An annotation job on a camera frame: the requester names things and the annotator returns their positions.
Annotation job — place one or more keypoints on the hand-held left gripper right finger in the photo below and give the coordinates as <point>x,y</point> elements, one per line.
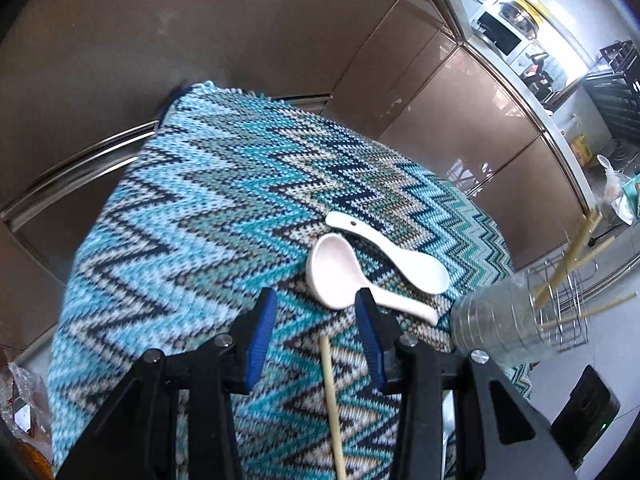
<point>372,347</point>

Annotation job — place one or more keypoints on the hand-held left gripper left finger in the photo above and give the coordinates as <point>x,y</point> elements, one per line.
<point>260,340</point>

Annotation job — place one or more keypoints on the single light wood chopstick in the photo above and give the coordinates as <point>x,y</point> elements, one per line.
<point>332,410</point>

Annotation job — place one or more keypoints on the white ceramic spoon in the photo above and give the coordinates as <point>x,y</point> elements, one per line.
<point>425,272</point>
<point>330,275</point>

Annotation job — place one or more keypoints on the bunch of wooden chopsticks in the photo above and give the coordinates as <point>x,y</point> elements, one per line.
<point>570,252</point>

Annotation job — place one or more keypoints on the zigzag knitted table mat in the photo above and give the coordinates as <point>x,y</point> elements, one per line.
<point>200,235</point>

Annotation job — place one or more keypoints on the black device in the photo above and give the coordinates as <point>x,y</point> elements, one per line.
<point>585,410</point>

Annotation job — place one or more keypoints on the clear crumpled plastic bag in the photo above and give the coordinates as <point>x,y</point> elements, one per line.
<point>25,395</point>

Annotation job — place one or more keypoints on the plastic bottle orange liquid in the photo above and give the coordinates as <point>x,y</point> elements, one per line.
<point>25,460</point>

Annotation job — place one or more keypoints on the yellow bottle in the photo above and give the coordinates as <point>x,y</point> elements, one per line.
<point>581,147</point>

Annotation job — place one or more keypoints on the plastic bags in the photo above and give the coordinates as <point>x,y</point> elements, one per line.
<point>617,190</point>

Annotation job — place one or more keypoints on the white microwave oven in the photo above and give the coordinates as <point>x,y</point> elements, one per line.
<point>500,35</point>

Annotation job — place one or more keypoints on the black wall rack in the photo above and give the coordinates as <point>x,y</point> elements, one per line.
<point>615,105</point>

